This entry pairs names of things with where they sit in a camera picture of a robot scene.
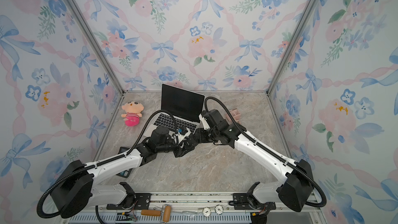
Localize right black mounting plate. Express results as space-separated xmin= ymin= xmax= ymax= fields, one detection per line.
xmin=229 ymin=193 xmax=276 ymax=211

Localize pink small toy appliance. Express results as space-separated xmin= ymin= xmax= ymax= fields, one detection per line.
xmin=226 ymin=109 xmax=241 ymax=123

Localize white round knob right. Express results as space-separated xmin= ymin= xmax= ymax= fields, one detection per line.
xmin=215 ymin=205 xmax=223 ymax=215

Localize wooden handle roller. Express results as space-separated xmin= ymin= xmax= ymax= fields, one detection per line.
xmin=141 ymin=205 xmax=172 ymax=224

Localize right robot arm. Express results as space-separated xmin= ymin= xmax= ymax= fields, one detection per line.
xmin=194 ymin=110 xmax=314 ymax=212

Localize pink plush doll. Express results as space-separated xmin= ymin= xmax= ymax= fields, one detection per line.
xmin=121 ymin=101 xmax=144 ymax=127

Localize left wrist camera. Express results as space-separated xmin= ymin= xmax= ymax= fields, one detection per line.
xmin=176 ymin=127 xmax=191 ymax=141

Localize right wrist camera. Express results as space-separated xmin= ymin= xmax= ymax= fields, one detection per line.
xmin=199 ymin=114 xmax=210 ymax=130

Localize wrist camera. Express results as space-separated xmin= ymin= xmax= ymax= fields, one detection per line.
xmin=199 ymin=114 xmax=210 ymax=130
xmin=176 ymin=127 xmax=191 ymax=141

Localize white round knob left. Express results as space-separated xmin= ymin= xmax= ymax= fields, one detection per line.
xmin=203 ymin=207 xmax=211 ymax=217

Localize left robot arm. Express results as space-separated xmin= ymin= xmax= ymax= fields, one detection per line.
xmin=50 ymin=126 xmax=198 ymax=218

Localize aluminium front rail frame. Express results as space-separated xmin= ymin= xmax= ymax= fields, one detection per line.
xmin=55 ymin=192 xmax=325 ymax=224

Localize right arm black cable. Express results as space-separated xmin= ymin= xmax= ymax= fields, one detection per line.
xmin=204 ymin=96 xmax=328 ymax=208

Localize black mounting plate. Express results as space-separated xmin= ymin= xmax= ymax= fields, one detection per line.
xmin=229 ymin=193 xmax=276 ymax=211
xmin=106 ymin=193 xmax=152 ymax=210

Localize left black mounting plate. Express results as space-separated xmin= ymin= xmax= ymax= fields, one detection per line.
xmin=106 ymin=193 xmax=152 ymax=210

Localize white round knob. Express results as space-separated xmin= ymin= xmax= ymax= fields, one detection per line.
xmin=203 ymin=207 xmax=211 ymax=217
xmin=215 ymin=205 xmax=223 ymax=215

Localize silver laptop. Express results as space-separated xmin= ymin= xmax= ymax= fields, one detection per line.
xmin=144 ymin=84 xmax=205 ymax=137

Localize black calculator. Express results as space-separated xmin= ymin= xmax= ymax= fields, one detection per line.
xmin=117 ymin=146 xmax=133 ymax=178

